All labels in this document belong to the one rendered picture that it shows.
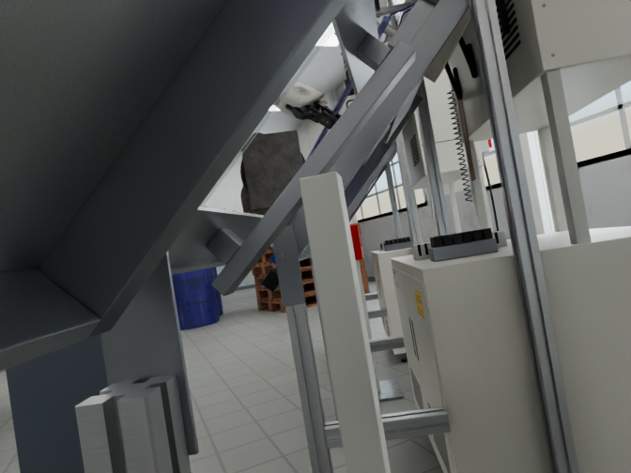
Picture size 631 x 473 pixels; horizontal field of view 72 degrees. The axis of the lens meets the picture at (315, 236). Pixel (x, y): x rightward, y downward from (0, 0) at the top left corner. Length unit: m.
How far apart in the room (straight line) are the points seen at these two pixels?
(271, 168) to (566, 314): 6.38
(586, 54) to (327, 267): 0.76
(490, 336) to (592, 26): 0.70
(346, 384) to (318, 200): 0.28
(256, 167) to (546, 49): 6.29
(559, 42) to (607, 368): 0.70
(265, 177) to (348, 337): 6.53
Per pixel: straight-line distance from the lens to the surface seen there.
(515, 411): 1.09
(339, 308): 0.67
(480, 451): 1.10
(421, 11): 1.15
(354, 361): 0.68
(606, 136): 4.31
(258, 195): 7.09
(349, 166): 0.98
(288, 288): 0.94
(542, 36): 1.15
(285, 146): 7.28
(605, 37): 1.20
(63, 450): 1.01
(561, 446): 1.10
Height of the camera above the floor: 0.70
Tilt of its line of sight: 2 degrees up
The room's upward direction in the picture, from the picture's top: 9 degrees counter-clockwise
